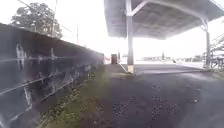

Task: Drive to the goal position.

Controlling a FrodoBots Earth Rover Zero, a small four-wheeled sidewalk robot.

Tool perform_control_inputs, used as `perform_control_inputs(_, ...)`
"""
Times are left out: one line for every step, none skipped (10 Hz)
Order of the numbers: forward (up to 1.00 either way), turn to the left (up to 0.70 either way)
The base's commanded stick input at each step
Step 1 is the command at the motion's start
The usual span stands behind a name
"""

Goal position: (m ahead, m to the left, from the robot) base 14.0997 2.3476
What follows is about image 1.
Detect dark bin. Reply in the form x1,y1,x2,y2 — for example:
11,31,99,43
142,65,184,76
110,53,119,65

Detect utility pole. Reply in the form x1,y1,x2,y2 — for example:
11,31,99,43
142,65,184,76
50,0,59,38
75,23,80,46

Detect grass and moss strip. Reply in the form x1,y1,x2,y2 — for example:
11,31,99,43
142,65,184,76
35,64,111,128

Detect large roof canopy on pillars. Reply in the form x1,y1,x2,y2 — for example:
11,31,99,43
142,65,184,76
103,0,224,75

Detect dark asphalt ground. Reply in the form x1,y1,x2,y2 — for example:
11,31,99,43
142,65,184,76
79,63,224,128

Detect dark stained concrete wall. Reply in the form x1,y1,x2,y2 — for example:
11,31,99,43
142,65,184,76
0,22,105,128

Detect overhead wires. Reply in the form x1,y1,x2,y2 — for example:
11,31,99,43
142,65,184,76
18,0,73,33

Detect leafy tree behind wall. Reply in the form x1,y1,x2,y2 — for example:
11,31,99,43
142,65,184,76
9,2,64,40

